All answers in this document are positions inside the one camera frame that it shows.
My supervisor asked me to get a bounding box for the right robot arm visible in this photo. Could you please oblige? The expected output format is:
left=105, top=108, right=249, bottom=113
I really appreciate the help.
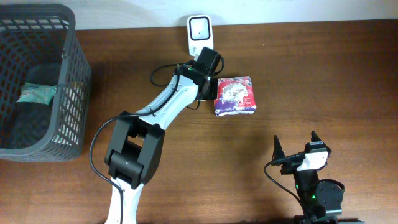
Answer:
left=269, top=131, right=345, bottom=223

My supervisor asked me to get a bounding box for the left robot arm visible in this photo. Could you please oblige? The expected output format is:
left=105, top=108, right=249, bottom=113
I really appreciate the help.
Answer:
left=104, top=47, right=224, bottom=223

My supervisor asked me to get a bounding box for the grey plastic mesh basket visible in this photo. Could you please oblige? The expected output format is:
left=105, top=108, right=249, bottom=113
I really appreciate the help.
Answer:
left=1, top=4, right=91, bottom=162

